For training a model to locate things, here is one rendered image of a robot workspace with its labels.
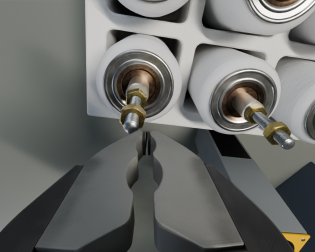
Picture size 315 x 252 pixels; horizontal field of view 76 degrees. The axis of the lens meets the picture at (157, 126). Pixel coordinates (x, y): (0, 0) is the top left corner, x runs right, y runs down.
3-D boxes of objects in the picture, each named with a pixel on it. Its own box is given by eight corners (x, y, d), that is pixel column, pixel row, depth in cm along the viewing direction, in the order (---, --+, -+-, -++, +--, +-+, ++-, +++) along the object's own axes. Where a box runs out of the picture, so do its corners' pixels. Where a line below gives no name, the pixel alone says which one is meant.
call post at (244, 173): (227, 121, 52) (310, 234, 25) (219, 144, 56) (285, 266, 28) (200, 118, 52) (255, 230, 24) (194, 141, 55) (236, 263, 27)
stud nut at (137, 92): (150, 99, 18) (150, 102, 18) (138, 111, 19) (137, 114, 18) (135, 84, 18) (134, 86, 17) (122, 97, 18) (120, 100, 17)
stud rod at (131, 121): (144, 92, 20) (141, 127, 13) (137, 99, 20) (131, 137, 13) (137, 85, 19) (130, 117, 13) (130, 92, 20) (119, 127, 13)
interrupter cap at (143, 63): (96, 104, 23) (95, 106, 22) (114, 36, 20) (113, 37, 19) (158, 125, 24) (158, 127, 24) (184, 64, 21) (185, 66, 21)
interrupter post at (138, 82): (125, 91, 22) (121, 101, 19) (131, 71, 21) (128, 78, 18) (145, 98, 23) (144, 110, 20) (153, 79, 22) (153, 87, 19)
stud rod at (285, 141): (253, 106, 22) (298, 145, 15) (245, 112, 22) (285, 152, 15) (249, 100, 21) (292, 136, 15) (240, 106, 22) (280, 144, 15)
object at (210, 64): (239, 70, 39) (299, 105, 23) (199, 101, 42) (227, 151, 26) (212, 29, 36) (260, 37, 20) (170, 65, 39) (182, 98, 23)
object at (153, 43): (112, 74, 39) (85, 110, 23) (127, 22, 35) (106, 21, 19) (158, 91, 41) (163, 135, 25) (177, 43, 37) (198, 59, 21)
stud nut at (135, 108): (150, 115, 15) (150, 120, 14) (135, 130, 15) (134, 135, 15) (131, 97, 14) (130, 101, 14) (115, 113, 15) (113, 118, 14)
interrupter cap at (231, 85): (285, 103, 24) (289, 106, 23) (229, 140, 26) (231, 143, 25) (254, 52, 21) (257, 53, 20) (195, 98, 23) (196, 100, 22)
